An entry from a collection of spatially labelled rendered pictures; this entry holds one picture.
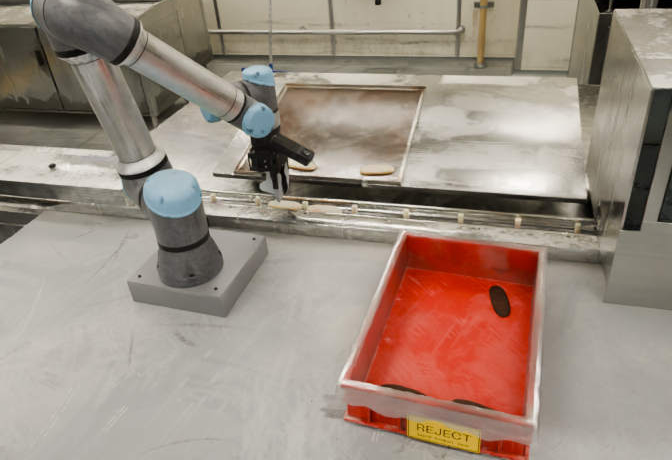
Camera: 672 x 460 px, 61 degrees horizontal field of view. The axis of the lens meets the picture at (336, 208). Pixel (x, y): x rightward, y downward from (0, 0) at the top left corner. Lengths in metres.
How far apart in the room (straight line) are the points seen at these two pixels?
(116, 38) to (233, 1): 4.53
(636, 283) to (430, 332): 0.43
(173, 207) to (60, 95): 3.55
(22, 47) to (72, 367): 3.64
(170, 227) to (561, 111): 1.21
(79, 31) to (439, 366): 0.90
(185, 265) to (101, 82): 0.42
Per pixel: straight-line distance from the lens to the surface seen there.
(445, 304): 1.30
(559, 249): 1.44
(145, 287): 1.39
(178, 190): 1.25
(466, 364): 1.18
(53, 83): 4.74
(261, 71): 1.43
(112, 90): 1.29
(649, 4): 2.10
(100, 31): 1.13
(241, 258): 1.39
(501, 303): 1.30
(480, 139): 1.76
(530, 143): 1.75
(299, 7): 5.41
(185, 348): 1.29
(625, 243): 1.28
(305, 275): 1.40
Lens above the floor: 1.69
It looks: 32 degrees down
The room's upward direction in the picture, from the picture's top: 5 degrees counter-clockwise
